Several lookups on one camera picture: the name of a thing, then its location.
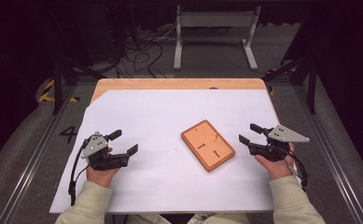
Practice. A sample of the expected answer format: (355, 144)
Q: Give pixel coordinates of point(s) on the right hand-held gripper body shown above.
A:
(283, 134)

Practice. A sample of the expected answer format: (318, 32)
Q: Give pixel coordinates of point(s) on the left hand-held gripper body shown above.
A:
(96, 146)

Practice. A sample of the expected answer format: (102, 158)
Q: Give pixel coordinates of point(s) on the wooden photo frame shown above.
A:
(198, 133)

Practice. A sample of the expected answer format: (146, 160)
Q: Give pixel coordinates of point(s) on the person's left hand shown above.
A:
(100, 177)

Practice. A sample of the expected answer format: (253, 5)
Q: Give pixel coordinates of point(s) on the person's right hand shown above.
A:
(277, 169)

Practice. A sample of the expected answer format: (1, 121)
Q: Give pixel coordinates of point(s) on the yellow black hazard tape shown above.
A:
(272, 91)
(47, 90)

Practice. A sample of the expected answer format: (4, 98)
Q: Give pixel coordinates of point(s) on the white paper sheet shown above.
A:
(157, 109)

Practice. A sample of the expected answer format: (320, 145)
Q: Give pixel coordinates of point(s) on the black metal stand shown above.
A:
(311, 87)
(58, 84)

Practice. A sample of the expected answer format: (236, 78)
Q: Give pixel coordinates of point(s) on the person's legs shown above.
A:
(219, 219)

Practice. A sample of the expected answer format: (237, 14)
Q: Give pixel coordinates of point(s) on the grey metal stand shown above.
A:
(216, 19)

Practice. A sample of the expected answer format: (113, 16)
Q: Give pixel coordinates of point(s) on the aluminium floor rail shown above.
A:
(30, 165)
(331, 161)

